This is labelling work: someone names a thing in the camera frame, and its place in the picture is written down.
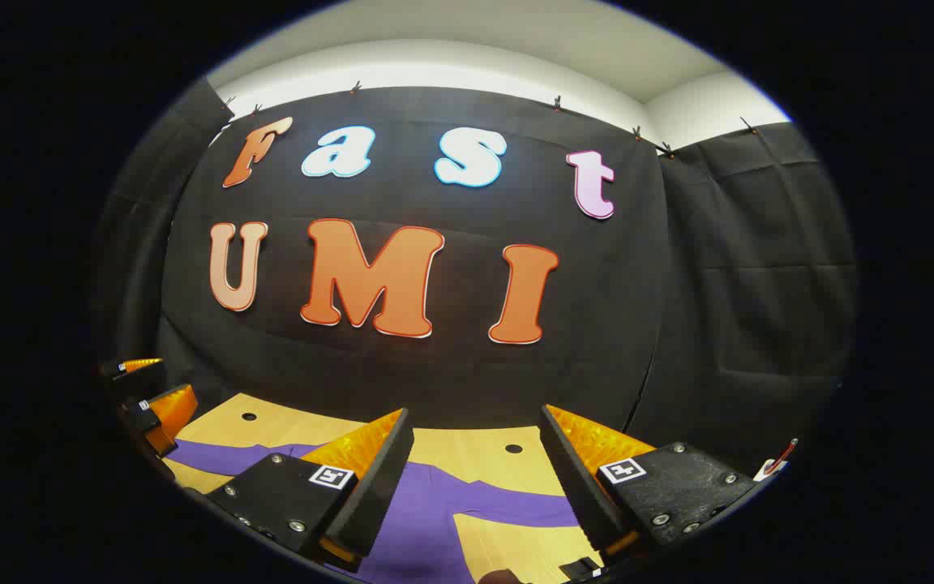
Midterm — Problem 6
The purple garment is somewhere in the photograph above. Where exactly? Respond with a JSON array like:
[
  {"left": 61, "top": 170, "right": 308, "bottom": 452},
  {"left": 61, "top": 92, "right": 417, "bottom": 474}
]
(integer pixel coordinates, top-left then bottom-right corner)
[{"left": 163, "top": 438, "right": 606, "bottom": 584}]

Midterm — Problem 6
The black backdrop cloth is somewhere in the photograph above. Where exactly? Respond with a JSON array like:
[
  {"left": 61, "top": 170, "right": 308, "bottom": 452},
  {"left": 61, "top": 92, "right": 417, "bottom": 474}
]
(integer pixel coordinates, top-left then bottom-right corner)
[{"left": 90, "top": 77, "right": 859, "bottom": 475}]

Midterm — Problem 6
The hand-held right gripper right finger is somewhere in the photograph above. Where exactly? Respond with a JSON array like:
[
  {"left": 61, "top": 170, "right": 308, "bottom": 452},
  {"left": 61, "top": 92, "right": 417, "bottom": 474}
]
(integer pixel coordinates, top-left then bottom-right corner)
[{"left": 538, "top": 403, "right": 758, "bottom": 562}]

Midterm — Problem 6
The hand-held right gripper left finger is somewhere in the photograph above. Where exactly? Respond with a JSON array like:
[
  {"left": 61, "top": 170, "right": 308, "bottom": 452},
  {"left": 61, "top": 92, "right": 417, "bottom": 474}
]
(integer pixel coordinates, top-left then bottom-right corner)
[{"left": 206, "top": 407, "right": 417, "bottom": 570}]

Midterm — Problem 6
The small red tag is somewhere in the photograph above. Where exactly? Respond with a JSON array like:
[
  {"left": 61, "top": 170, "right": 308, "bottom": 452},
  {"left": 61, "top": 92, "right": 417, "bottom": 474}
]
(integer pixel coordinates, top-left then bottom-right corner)
[{"left": 765, "top": 438, "right": 799, "bottom": 476}]

